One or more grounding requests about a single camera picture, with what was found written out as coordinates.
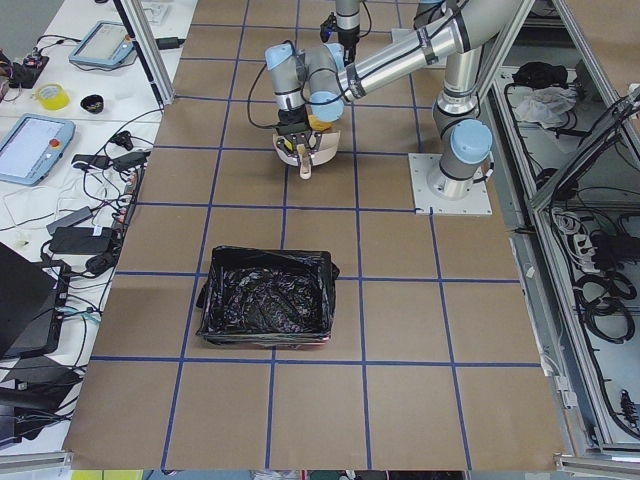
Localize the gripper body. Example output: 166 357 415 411
275 109 321 165

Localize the orange bread toy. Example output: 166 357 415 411
308 114 333 132

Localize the beige dustpan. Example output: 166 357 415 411
272 130 341 180

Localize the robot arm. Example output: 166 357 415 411
320 0 371 65
265 1 519 179

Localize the bin with black bag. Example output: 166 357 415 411
196 246 340 346

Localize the black tape roll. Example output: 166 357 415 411
80 94 105 114

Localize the upper teach pendant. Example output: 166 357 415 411
68 20 135 70

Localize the teach pendant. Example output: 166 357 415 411
68 20 135 70
1 114 76 186

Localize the black power adapter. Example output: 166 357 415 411
49 226 117 255

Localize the yellow tape roll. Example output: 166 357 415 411
35 84 70 111

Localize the crumpled white cloth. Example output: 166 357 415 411
514 86 578 128

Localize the lower teach pendant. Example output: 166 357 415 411
1 114 76 186

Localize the black laptop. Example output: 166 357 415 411
1 245 70 360

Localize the aluminium frame post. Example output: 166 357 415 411
113 0 175 108

